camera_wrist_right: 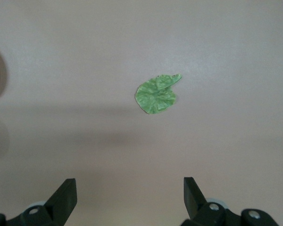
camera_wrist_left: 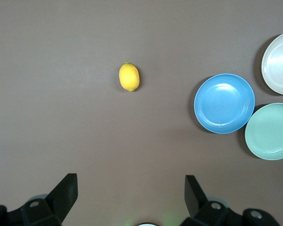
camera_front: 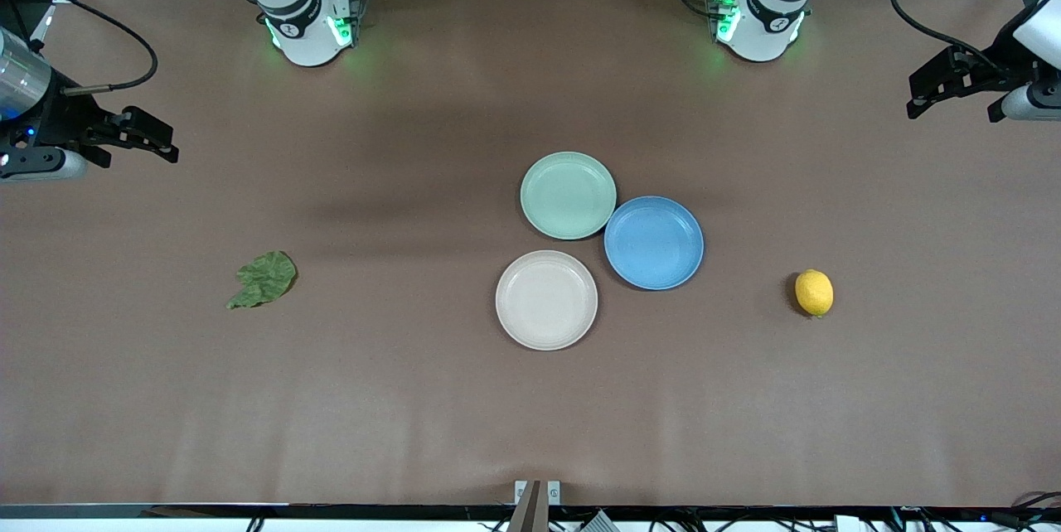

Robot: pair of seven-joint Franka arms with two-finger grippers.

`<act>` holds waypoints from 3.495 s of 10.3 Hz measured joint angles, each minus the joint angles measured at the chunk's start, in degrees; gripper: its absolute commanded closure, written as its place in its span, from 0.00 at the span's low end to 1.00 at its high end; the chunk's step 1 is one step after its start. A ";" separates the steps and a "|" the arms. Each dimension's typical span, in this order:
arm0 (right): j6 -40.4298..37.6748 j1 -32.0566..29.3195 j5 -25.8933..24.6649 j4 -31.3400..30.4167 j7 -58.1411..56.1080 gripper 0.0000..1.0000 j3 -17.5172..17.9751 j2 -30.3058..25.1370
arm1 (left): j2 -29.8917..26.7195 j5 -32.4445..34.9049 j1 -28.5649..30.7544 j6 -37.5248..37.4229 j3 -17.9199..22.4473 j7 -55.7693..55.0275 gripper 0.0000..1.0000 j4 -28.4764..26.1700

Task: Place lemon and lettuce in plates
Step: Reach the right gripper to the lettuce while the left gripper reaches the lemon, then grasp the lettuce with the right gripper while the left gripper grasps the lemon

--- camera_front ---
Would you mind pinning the yellow lemon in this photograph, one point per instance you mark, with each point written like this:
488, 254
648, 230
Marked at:
814, 292

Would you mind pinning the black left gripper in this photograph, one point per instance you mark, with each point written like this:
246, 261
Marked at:
1001, 65

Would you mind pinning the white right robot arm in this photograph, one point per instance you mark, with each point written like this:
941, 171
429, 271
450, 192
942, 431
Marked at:
302, 14

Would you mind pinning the beige plate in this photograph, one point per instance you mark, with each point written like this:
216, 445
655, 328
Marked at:
546, 300

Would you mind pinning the metal table edge bracket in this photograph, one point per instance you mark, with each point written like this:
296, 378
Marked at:
537, 503

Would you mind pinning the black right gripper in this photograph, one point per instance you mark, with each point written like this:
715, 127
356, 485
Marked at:
60, 119

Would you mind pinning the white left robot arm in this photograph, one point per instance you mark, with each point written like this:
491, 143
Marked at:
767, 14

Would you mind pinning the light green plate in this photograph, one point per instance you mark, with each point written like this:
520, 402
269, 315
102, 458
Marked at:
568, 195

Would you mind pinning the green lettuce leaf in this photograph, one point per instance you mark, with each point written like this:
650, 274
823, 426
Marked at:
265, 277

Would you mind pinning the blue plate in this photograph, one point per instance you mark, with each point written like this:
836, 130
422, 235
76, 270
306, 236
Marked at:
653, 242

